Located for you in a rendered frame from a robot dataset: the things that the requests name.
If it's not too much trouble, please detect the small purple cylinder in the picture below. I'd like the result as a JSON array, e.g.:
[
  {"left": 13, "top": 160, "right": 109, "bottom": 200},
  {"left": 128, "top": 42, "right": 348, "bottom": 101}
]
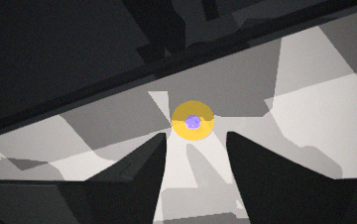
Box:
[{"left": 185, "top": 115, "right": 200, "bottom": 130}]

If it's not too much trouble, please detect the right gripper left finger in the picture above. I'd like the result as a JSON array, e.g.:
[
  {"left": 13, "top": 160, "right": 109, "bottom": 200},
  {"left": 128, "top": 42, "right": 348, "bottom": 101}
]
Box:
[{"left": 0, "top": 133, "right": 167, "bottom": 224}]

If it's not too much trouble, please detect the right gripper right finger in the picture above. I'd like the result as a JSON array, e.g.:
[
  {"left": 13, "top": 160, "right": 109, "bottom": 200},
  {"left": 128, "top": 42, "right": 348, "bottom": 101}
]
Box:
[{"left": 226, "top": 131, "right": 357, "bottom": 224}]

